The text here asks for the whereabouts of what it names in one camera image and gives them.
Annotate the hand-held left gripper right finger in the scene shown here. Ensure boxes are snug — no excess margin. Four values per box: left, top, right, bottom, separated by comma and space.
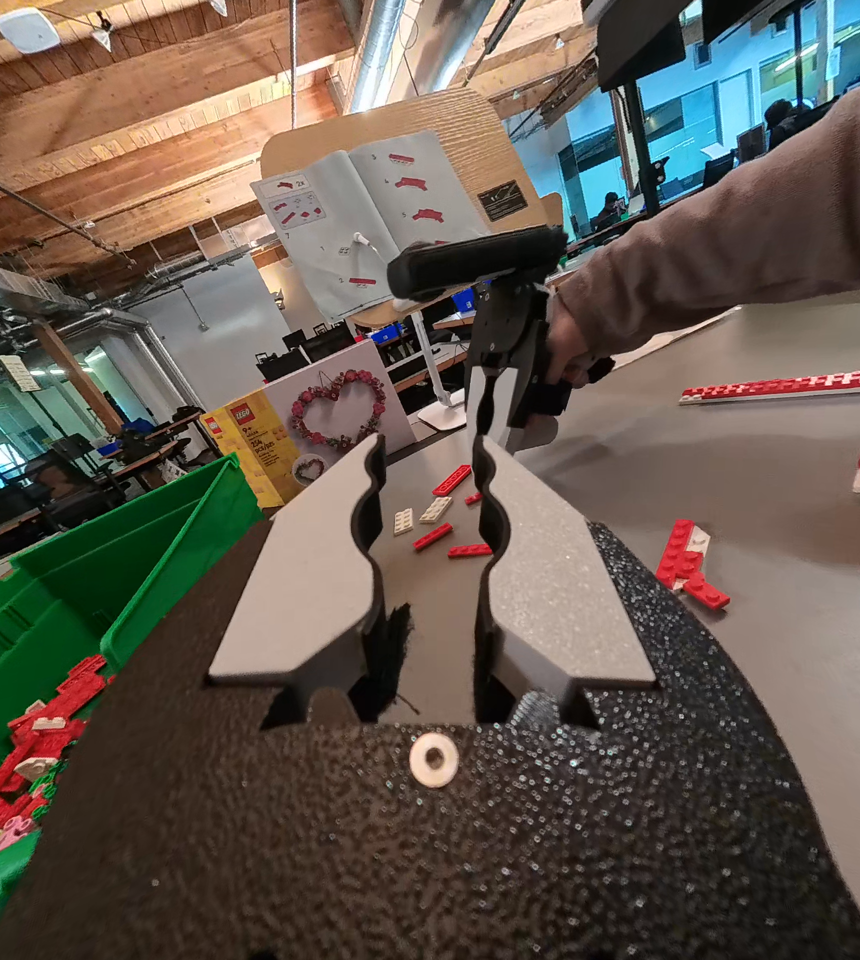
472, 433, 659, 725

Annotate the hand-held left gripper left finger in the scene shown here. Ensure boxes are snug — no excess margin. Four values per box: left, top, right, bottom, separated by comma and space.
207, 432, 390, 699

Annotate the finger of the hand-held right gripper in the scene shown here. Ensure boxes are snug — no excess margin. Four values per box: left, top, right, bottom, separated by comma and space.
464, 363, 497, 438
486, 366, 530, 453

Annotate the red and white lego assembly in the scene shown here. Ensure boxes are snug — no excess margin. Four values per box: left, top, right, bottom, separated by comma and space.
655, 518, 712, 594

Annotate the person's right forearm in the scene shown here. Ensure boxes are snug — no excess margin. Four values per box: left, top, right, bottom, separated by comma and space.
556, 71, 860, 360

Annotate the white and yellow lego box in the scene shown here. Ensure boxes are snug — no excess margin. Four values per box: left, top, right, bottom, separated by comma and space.
201, 339, 416, 510

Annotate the lego instruction booklet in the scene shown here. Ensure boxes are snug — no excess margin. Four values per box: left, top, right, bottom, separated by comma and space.
250, 131, 491, 322

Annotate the pile of lego pieces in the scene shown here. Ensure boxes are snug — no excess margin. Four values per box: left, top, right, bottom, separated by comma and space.
0, 654, 115, 882

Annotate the person's right hand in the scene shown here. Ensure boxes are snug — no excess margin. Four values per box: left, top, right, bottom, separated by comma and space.
547, 294, 604, 385

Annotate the green plastic bin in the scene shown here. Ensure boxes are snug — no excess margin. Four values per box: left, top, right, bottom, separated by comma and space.
0, 452, 266, 960

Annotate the white ceiling access point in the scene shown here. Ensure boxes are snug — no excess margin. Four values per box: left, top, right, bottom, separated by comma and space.
0, 7, 61, 55

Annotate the silver spiral ceiling duct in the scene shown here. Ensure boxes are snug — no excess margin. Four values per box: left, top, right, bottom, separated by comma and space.
0, 251, 176, 361
346, 0, 502, 115

